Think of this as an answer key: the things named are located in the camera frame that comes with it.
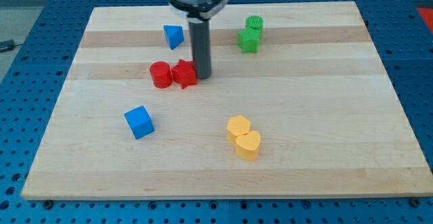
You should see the blue cube block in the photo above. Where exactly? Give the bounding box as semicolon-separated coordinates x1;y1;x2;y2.
124;106;154;139

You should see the yellow hexagon block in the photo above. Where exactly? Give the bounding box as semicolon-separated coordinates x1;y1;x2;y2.
226;115;251;145

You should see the wooden board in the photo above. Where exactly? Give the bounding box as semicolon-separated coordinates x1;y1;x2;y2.
22;1;432;200

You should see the black cable plug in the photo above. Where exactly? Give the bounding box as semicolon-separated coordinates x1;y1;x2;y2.
0;39;16;53

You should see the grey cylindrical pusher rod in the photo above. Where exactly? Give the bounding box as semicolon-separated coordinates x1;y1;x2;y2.
189;21;212;80

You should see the blue triangle block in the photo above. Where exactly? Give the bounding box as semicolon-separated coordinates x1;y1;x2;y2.
163;25;184;50

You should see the red cylinder block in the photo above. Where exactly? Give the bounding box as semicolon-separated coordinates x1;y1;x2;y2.
150;61;173;89

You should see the green star block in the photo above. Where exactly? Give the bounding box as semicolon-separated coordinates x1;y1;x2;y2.
237;27;261;53

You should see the green cylinder block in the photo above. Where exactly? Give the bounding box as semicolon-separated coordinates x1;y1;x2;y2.
245;16;264;31

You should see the yellow heart block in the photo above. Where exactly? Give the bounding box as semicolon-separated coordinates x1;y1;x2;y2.
235;131;261;161

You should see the red star block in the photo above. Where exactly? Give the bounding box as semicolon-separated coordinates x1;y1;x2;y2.
171;59;198;89

